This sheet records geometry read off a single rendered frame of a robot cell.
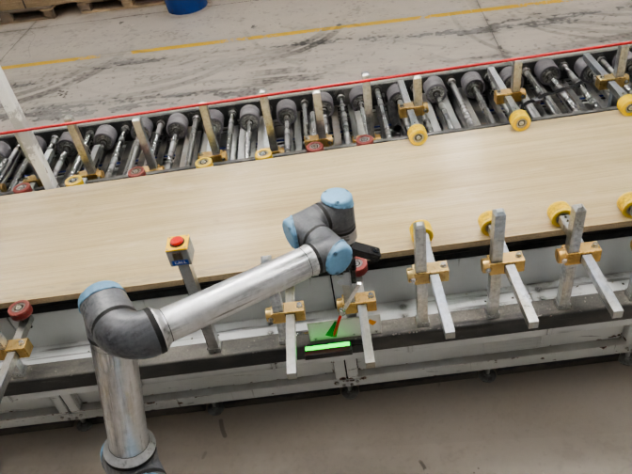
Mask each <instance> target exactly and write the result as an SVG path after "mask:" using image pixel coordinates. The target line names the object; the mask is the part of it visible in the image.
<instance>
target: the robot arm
mask: <svg viewBox="0 0 632 474"><path fill-rule="evenodd" d="M354 205H355V203H354V201H353V196H352V194H351V193H350V192H349V191H348V190H346V189H344V188H339V187H334V188H329V189H327V190H325V191H324V192H323V193H322V195H321V201H319V202H317V203H315V204H313V205H311V206H309V207H307V208H306V209H304V210H302V211H300V212H298V213H295V214H293V215H290V216H289V217H287V218H286V219H284V220H283V222H282V228H283V231H284V234H285V237H286V239H287V241H288V243H289V244H290V246H291V247H292V248H294V250H293V251H290V252H288V253H286V254H283V255H281V256H279V257H277V258H274V259H272V260H270V261H267V262H265V263H263V264H260V265H258V266H256V267H254V268H251V269H249V270H247V271H244V272H242V273H241V274H239V275H236V276H233V277H230V278H228V279H226V280H224V281H221V282H219V283H217V284H214V285H212V286H211V287H209V288H206V289H204V290H202V291H200V292H196V293H194V294H191V295H189V296H187V297H185V298H183V299H181V300H179V301H176V302H174V303H172V304H170V305H167V306H165V307H163V308H159V309H155V308H151V307H147V308H143V309H140V310H136V309H135V307H134V305H133V303H132V302H131V300H130V298H129V297H128V295H127V292H126V291H125V290H124V289H123V288H122V287H121V286H120V285H119V284H118V283H117V282H115V281H111V280H104V281H99V282H96V283H93V284H91V285H90V286H88V287H87V288H86V289H85V290H84V291H83V292H82V293H81V294H80V296H79V298H78V309H79V312H80V313H81V314H82V316H83V319H84V322H85V327H86V332H87V339H88V341H89V344H90V350H91V354H92V359H93V365H94V370H95V374H96V379H97V385H98V390H99V394H100V399H101V405H102V410H103V419H104V424H105V429H106V433H107V439H106V440H105V442H104V443H103V446H102V449H101V461H102V465H103V469H104V470H105V473H106V474H166V472H165V470H164V468H163V466H162V464H161V462H160V460H159V457H158V453H157V446H156V439H155V436H154V434H153V433H152V432H151V431H150V430H149V429H148V428H147V422H146V414H145V407H144V401H143V393H142V386H141V380H140V372H139V366H138V359H147V358H152V357H156V356H159V355H161V354H164V353H166V352H168V350H169V348H170V345H171V343H172V342H173V341H175V340H179V339H181V338H183V337H185V336H187V335H189V334H192V333H194V332H196V331H198V330H199V329H201V328H203V327H206V326H208V325H210V324H213V323H215V322H217V321H220V320H222V319H224V318H226V317H228V316H230V315H231V314H234V313H236V312H238V311H240V310H242V309H244V308H248V307H250V306H252V305H254V304H256V303H258V302H260V301H262V300H264V299H266V298H268V297H270V296H272V295H274V294H277V293H279V292H282V291H284V290H286V289H288V288H290V287H292V286H294V285H296V284H298V283H300V282H302V281H305V280H307V279H309V278H311V277H314V276H318V275H320V274H322V273H324V272H327V273H328V274H330V275H331V276H335V275H337V276H338V277H342V279H340V280H338V284H339V285H350V286H352V289H353V288H354V287H355V286H356V259H355V257H359V258H363V259H367V260H371V261H379V259H380V258H381V252H380V248H379V247H376V246H372V245H366V244H362V243H359V242H356V238H357V232H356V218H355V209H354ZM300 246H301V247H300Z"/></svg>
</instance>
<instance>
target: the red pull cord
mask: <svg viewBox="0 0 632 474"><path fill-rule="evenodd" d="M626 44H632V40H631V41H625V42H618V43H611V44H605V45H598V46H592V47H585V48H578V49H573V50H566V51H559V52H553V53H546V54H539V55H527V56H520V57H514V58H507V59H501V60H495V61H488V62H482V63H475V64H468V65H462V66H455V67H448V68H442V69H435V70H429V71H417V72H410V73H404V74H397V75H390V76H384V77H377V78H371V79H364V80H357V81H352V82H345V83H338V84H332V85H325V86H318V87H306V88H299V89H293V90H286V91H280V92H274V93H267V94H261V95H254V96H247V97H241V98H234V99H227V100H221V101H214V102H208V103H196V104H189V105H183V106H176V107H169V108H163V109H156V110H150V111H143V112H137V113H131V114H124V115H117V116H111V117H104V118H92V119H85V120H78V121H72V122H66V123H59V124H53V125H46V126H39V127H33V128H26V129H20V130H13V131H6V132H0V135H1V134H14V133H20V132H27V131H34V130H40V129H47V128H54V127H60V126H66V125H73V124H79V123H86V122H92V121H99V120H106V119H118V118H125V117H131V116H138V115H145V114H150V113H157V112H164V111H170V110H177V109H183V108H190V107H197V106H203V105H210V104H217V103H229V102H235V101H241V100H248V99H255V98H261V97H268V96H275V95H281V94H288V93H294V92H301V91H308V90H313V89H320V88H327V87H339V86H346V85H352V84H359V83H366V82H372V81H379V80H386V79H392V78H398V77H405V76H411V75H418V74H424V73H431V72H438V71H450V70H457V69H463V68H470V67H477V66H482V65H489V64H496V63H502V62H509V61H515V60H522V59H529V58H535V57H542V56H549V55H560V54H567V53H573V52H580V51H587V50H593V49H600V48H607V47H613V46H620V45H626Z"/></svg>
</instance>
